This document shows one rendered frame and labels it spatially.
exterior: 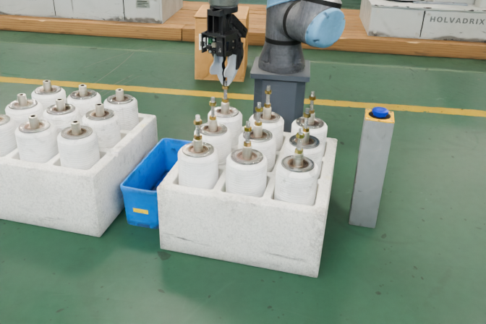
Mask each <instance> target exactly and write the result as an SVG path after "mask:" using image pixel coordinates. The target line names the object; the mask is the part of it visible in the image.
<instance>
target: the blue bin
mask: <svg viewBox="0 0 486 324"><path fill-rule="evenodd" d="M190 142H192V141H187V140H178V139H171V138H163V139H161V140H160V141H159V142H158V143H157V145H156V146H155V147H154V148H153V149H152V150H151V151H150V152H149V153H148V154H147V155H146V156H145V157H144V159H143V160H142V161H141V162H140V163H139V164H138V165H137V167H136V168H135V169H134V170H133V171H132V172H131V173H130V175H129V176H128V177H127V178H126V179H125V180H124V181H123V182H122V183H121V185H120V188H121V191H122V192H123V197H124V206H125V211H126V216H127V223H128V224H130V225H134V226H141V227H146V228H150V229H159V220H158V196H157V187H158V185H159V184H160V183H161V182H162V181H163V179H164V178H165V177H166V175H167V174H168V172H170V170H171V169H172V168H173V166H174V165H175V163H176V162H177V161H178V152H179V150H180V149H181V148H182V147H183V146H184V145H186V144H187V143H190Z"/></svg>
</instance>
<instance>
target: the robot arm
mask: <svg viewBox="0 0 486 324"><path fill-rule="evenodd" d="M208 3H209V4H210V8H209V9H207V30H206V31H205V32H202V33H201V48H202V53H204V52H206V51H207V49H208V53H209V54H212V56H213V58H214V60H213V64H212V65H211V67H210V74H216V75H218V78H219V80H220V82H221V84H222V85H224V81H225V80H226V85H227V86H229V85H230V84H231V82H232V81H233V80H234V78H235V76H236V74H237V71H238V69H239V67H240V65H241V63H242V59H243V57H244V49H243V42H242V41H241V38H246V35H247V28H246V27H245V26H244V25H243V24H242V23H241V22H240V21H239V19H238V18H237V17H236V16H235V15H234V14H232V13H236V12H238V5H237V4H239V0H208ZM341 5H342V2H341V0H267V7H266V24H265V44H264V46H263V49H262V51H261V54H260V57H259V60H258V66H259V68H261V69H262V70H264V71H266V72H272V73H277V74H293V73H297V72H301V71H303V70H304V67H305V60H304V54H303V50H302V43H306V44H308V45H309V46H312V47H318V48H327V47H329V46H332V45H333V43H335V42H336V41H337V40H338V39H339V38H340V37H341V34H342V33H343V31H344V27H345V19H344V18H345V16H344V13H343V12H342V11H341ZM203 38H205V47H204V48H203ZM207 38H208V45H207ZM226 57H227V62H228V64H227V66H226V67H225V60H226ZM226 78H227V79H226Z"/></svg>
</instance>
